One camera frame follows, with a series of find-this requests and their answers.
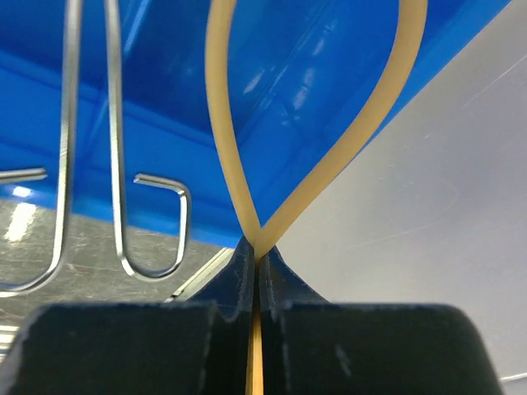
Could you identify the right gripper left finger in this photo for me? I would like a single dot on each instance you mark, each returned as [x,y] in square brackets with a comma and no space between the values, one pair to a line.
[194,346]

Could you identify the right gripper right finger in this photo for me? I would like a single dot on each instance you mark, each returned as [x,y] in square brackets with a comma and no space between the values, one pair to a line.
[313,346]

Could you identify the blue plastic bin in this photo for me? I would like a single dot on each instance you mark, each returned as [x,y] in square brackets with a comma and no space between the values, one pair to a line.
[299,72]

